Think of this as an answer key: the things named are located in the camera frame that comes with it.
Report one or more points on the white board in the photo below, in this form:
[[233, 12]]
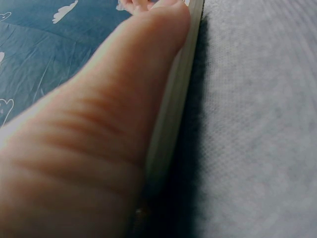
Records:
[[173, 111]]

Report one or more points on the person's left fingers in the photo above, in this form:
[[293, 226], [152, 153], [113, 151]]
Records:
[[137, 6]]

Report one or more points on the person's left hand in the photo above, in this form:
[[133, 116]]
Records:
[[81, 148]]

